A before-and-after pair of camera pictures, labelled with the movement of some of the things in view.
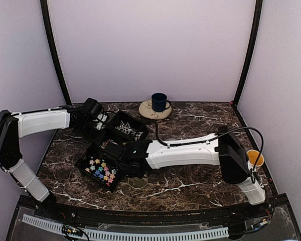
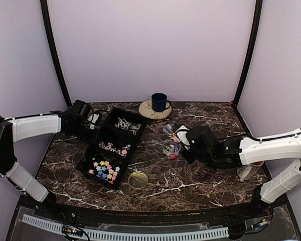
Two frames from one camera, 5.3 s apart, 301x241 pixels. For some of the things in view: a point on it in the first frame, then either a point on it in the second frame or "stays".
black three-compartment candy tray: [102, 162] stays
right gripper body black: [128, 173] -> [188, 157]
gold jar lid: [137, 183] stays
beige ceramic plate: [145, 110] stays
